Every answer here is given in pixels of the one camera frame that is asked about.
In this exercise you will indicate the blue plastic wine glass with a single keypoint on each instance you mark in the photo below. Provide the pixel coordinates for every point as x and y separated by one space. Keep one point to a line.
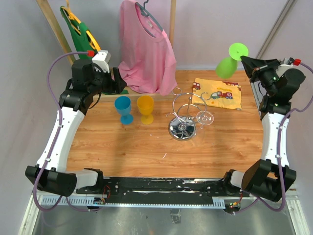
123 106

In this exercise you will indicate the yellow printed folded cloth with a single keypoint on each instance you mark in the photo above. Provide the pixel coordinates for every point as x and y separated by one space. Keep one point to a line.
221 94

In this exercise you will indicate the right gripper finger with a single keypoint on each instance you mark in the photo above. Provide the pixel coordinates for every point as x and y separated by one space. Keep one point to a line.
253 76
251 63

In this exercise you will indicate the pink t-shirt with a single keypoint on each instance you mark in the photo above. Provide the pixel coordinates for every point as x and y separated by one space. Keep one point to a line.
147 65

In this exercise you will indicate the clear wine glass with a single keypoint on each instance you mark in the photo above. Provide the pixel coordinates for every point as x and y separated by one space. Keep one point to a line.
204 118

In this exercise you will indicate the orange plastic wine glass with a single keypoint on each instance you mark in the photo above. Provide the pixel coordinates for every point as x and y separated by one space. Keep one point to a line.
145 106

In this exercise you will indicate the grey clothes hanger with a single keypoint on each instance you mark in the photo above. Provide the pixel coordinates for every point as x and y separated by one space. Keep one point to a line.
147 22

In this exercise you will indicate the wooden clothes rack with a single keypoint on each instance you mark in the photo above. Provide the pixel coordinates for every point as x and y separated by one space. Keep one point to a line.
54 25

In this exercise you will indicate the yellow clothes hanger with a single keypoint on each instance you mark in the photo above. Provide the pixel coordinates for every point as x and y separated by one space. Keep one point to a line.
81 36

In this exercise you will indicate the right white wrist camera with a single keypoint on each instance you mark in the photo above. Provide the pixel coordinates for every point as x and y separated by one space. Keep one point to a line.
287 64

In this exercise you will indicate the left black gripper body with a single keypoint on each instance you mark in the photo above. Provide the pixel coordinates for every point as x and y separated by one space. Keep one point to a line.
103 82

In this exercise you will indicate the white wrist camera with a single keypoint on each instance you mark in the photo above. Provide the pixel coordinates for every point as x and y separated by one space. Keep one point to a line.
287 64
102 60

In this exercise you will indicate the chrome wine glass rack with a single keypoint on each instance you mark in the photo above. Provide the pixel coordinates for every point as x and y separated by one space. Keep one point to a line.
184 126

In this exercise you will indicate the green vest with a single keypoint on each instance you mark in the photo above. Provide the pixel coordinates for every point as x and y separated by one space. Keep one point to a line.
84 41

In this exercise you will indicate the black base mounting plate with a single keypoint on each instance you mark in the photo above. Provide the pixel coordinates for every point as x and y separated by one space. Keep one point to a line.
172 191

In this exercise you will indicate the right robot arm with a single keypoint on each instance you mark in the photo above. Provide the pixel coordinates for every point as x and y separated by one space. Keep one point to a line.
271 175

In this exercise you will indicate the green plastic wine glass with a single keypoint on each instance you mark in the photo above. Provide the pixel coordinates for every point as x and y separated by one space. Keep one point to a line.
226 68

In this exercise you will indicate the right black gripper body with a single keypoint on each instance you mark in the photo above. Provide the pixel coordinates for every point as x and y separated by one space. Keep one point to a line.
268 78

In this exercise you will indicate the aluminium frame rail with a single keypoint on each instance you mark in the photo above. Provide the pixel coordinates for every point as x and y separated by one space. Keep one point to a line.
95 201

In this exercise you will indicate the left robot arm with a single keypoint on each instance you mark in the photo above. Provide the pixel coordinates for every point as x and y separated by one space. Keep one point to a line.
50 172

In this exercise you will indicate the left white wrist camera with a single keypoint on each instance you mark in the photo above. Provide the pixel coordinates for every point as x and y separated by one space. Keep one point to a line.
102 60

